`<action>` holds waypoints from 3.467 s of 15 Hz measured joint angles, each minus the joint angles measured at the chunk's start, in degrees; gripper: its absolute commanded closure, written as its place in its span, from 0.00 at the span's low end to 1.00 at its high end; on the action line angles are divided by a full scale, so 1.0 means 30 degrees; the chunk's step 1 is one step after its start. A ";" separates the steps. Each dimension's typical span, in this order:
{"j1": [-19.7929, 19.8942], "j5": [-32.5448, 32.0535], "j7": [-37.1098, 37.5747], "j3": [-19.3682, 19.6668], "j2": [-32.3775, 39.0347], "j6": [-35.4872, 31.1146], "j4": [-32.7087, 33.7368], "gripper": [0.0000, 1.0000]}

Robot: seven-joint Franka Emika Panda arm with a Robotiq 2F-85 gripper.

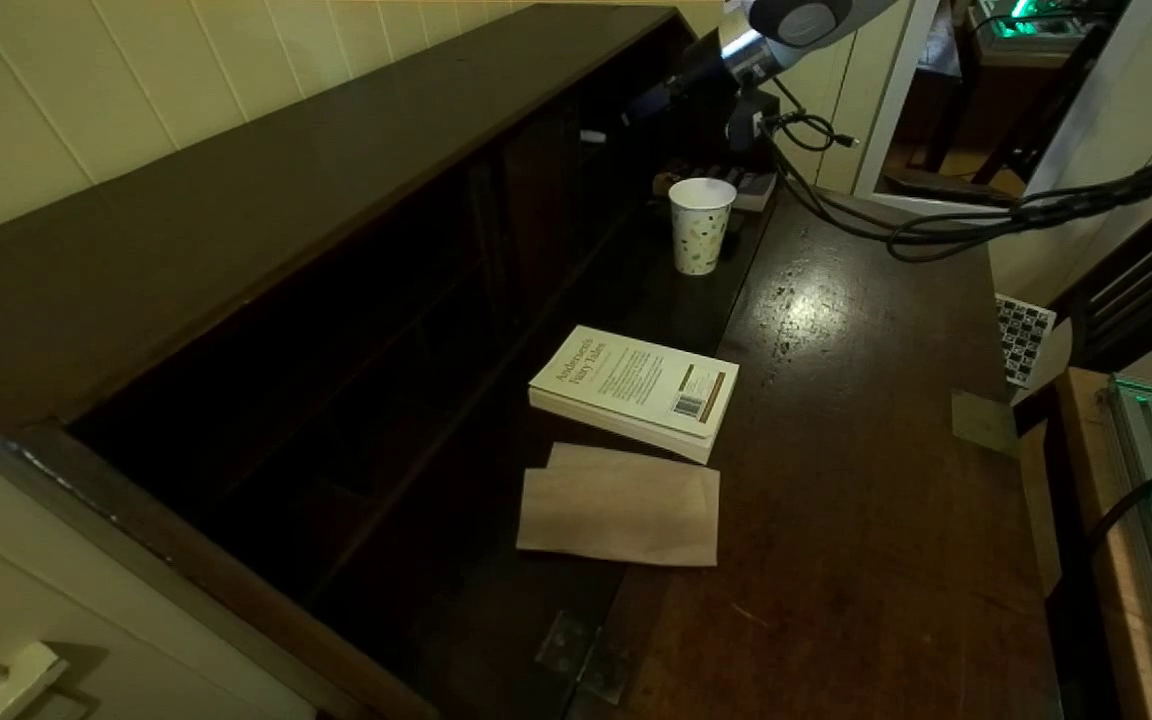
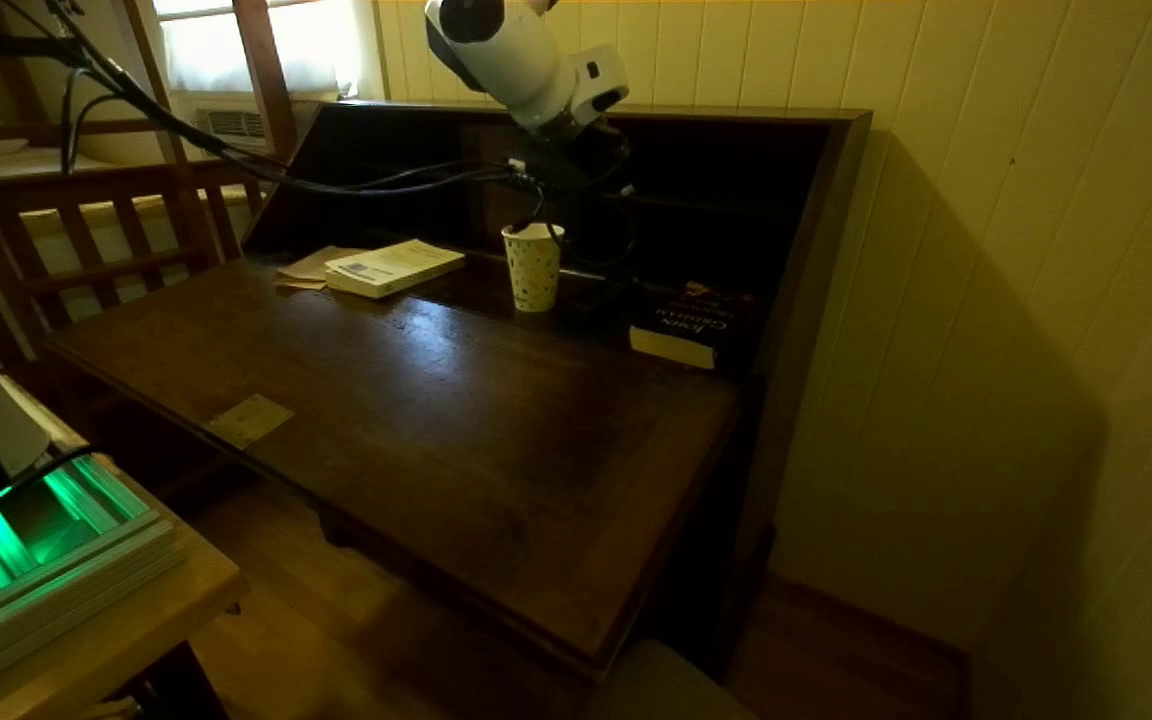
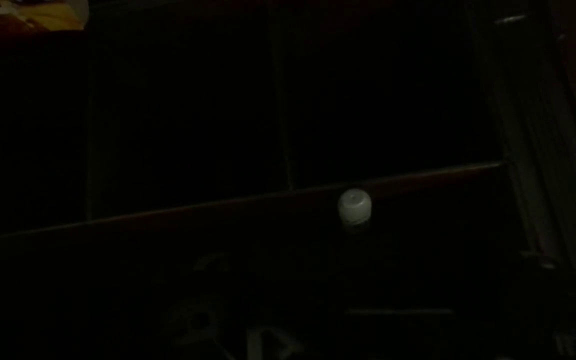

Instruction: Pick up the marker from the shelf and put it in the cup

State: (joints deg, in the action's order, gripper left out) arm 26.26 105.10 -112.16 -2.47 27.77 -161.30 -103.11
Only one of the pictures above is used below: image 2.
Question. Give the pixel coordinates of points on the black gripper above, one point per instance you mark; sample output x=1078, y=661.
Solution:
x=578, y=149

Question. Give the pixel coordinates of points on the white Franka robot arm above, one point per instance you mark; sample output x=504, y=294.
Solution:
x=510, y=55

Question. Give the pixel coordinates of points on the white dotted paper cup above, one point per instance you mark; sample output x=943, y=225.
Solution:
x=533, y=275

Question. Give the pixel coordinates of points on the dark hardcover book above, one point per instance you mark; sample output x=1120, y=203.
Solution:
x=688, y=325

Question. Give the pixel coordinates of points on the white paperback book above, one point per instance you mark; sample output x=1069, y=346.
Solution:
x=399, y=265

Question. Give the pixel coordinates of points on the white window curtain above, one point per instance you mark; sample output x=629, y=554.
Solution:
x=323, y=43

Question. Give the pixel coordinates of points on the thin beige paper booklet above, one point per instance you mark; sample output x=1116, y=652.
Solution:
x=298, y=270

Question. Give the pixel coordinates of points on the dark wooden secretary desk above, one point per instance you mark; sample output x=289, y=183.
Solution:
x=471, y=443

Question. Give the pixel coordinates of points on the small beige paper note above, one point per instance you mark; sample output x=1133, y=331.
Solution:
x=251, y=421

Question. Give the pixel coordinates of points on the wooden chair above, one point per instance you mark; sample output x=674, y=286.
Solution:
x=82, y=203

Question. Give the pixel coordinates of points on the green lit electronic box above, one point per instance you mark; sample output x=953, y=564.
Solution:
x=31, y=546

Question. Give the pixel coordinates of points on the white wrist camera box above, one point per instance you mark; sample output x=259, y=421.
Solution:
x=600, y=82

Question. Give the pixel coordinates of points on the wooden ladder post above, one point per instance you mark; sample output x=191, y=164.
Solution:
x=263, y=64

